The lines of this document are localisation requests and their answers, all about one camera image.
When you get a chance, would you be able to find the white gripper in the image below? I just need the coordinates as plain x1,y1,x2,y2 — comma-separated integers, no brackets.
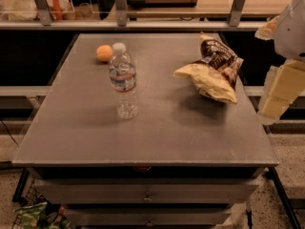
254,0,305,125

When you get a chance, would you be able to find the clear plastic water bottle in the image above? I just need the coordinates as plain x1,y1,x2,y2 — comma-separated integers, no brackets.
109,43,139,119

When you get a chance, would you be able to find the yellow brown chip bag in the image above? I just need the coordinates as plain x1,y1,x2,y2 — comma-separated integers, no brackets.
173,32,243,104

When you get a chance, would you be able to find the orange fruit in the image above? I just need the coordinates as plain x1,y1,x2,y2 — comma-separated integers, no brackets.
96,45,112,62

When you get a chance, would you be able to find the white plastic bag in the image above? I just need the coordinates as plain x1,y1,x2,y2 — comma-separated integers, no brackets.
0,0,73,21

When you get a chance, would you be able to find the green snack bag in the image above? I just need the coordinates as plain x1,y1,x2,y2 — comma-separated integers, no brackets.
15,202,71,229

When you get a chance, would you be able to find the metal shelf rail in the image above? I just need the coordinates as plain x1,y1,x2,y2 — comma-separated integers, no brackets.
0,0,271,31

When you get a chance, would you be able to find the black floor cable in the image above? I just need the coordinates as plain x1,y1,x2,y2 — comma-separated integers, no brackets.
0,119,20,147

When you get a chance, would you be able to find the black wire basket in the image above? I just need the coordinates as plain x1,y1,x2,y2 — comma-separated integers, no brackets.
11,187,47,229

